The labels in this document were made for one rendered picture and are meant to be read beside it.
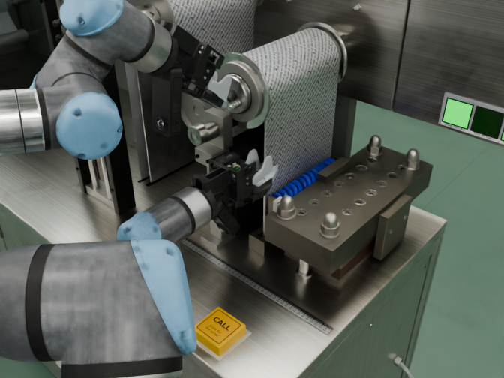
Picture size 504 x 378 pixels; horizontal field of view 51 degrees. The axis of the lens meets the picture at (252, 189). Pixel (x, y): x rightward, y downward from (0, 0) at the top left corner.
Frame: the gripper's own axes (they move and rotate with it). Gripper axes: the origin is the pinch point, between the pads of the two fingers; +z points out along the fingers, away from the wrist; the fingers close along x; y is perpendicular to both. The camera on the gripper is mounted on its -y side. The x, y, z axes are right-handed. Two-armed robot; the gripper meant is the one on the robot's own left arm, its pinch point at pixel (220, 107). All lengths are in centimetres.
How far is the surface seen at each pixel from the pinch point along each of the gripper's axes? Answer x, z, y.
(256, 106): -5.8, 2.2, 2.8
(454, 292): -21, 170, -19
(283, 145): -7.1, 14.3, -0.8
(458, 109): -31.1, 30.0, 20.3
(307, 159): -7.2, 25.6, -0.8
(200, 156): 3.6, 5.1, -9.9
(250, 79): -4.4, -0.9, 6.5
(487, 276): -28, 184, -6
